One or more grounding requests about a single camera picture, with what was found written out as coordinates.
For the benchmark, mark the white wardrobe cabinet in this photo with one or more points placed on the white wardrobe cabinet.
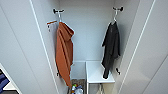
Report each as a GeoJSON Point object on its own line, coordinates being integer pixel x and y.
{"type": "Point", "coordinates": [86, 36]}

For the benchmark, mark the white wardrobe door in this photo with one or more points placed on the white wardrobe door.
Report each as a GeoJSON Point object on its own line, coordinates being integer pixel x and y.
{"type": "Point", "coordinates": [16, 43]}
{"type": "Point", "coordinates": [153, 56]}

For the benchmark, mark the orange hooded garment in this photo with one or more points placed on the orange hooded garment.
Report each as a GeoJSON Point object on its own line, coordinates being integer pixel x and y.
{"type": "Point", "coordinates": [64, 50]}

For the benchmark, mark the black wardrobe hook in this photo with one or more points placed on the black wardrobe hook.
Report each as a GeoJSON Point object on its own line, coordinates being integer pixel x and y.
{"type": "Point", "coordinates": [55, 11]}
{"type": "Point", "coordinates": [120, 8]}

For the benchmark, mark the black garment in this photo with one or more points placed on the black garment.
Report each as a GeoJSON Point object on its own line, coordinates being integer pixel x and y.
{"type": "Point", "coordinates": [111, 46]}

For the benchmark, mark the white plastic bottle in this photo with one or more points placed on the white plastic bottle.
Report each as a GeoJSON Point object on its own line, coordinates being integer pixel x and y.
{"type": "Point", "coordinates": [79, 90]}

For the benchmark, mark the bottle with yellow green cap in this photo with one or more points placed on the bottle with yellow green cap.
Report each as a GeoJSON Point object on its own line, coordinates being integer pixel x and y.
{"type": "Point", "coordinates": [73, 89]}

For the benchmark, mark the blue cloth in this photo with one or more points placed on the blue cloth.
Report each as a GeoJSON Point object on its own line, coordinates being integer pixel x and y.
{"type": "Point", "coordinates": [2, 80]}

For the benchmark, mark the small black wall hook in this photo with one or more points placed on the small black wall hook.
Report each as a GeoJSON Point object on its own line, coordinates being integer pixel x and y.
{"type": "Point", "coordinates": [117, 70]}

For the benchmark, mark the white inner wardrobe shelf box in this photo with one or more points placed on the white inner wardrobe shelf box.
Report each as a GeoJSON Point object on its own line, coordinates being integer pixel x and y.
{"type": "Point", "coordinates": [95, 75]}

